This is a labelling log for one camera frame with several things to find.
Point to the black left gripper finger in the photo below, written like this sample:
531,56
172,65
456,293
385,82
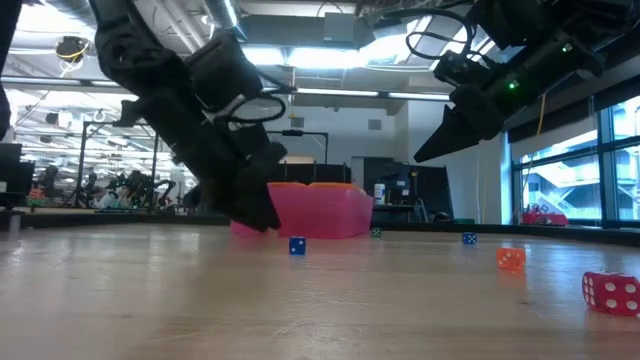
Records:
250,200

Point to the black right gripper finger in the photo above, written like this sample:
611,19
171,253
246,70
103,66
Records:
450,137

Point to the small blue die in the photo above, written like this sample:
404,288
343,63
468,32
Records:
469,238
297,246

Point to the pink plastic bin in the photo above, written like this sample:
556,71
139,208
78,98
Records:
325,215

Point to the small dark green die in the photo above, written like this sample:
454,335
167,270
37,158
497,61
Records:
376,232

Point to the small orange die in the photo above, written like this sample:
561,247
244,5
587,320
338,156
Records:
511,259

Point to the small red die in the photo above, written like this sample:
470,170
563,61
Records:
612,294

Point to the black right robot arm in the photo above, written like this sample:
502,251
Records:
550,30

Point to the black partition screen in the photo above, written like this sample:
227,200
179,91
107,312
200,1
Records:
325,172

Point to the white canister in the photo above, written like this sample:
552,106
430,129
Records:
379,194

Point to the red box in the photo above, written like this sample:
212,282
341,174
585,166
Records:
545,219

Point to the grey ceiling box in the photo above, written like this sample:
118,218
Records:
340,27

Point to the dark monitor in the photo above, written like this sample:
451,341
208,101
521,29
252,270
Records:
10,170

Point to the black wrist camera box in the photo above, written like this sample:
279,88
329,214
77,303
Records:
220,70

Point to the black gantry frame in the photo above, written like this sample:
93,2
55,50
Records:
305,133
100,124

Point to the black aluminium table frame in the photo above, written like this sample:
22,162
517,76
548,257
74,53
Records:
425,227

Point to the silver ceiling air duct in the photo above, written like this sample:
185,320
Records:
225,15

